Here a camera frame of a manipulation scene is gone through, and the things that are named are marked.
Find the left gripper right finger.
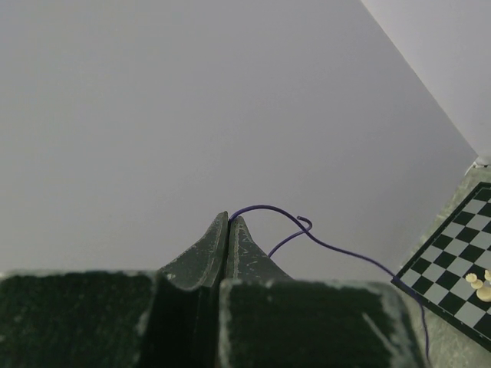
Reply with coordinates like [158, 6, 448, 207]
[225, 216, 293, 282]

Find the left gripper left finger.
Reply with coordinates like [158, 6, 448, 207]
[160, 212, 229, 367]

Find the purple thin cable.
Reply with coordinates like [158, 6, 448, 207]
[229, 205, 430, 363]

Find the black white chessboard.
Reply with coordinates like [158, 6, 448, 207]
[391, 182, 490, 350]

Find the white chess piece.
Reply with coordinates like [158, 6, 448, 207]
[476, 282, 491, 302]
[465, 273, 484, 291]

